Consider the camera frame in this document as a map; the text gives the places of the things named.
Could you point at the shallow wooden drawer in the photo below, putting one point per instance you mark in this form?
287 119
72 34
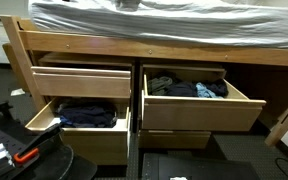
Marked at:
84 85

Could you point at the grey-green garment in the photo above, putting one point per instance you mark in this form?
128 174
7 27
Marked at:
159 85

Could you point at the navy folded garment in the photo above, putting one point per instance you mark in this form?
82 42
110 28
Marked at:
182 90

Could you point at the low closed wooden drawer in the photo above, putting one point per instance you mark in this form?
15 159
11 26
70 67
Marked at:
174 140

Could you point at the wide wooden drawer with clothes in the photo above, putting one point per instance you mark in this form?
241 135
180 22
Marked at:
197 116

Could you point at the light blue garment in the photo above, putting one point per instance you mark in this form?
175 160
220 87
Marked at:
205 91

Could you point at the navy clothes pile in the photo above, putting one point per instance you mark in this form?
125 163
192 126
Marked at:
87 116

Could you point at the black garment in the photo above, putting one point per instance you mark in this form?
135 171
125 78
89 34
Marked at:
219 86

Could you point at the deep wooden drawer white inside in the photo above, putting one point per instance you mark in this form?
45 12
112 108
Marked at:
94 146

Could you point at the mattress with grey sheet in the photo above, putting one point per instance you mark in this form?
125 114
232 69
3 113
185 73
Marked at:
184 23

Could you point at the small white item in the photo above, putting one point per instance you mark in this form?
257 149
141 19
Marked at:
179 178

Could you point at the white paper scrap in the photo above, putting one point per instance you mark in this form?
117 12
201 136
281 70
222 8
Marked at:
17 92

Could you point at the black robot stand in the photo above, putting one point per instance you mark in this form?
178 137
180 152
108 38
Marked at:
4 133

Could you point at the wooden bed frame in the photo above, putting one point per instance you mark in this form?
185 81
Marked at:
117 46

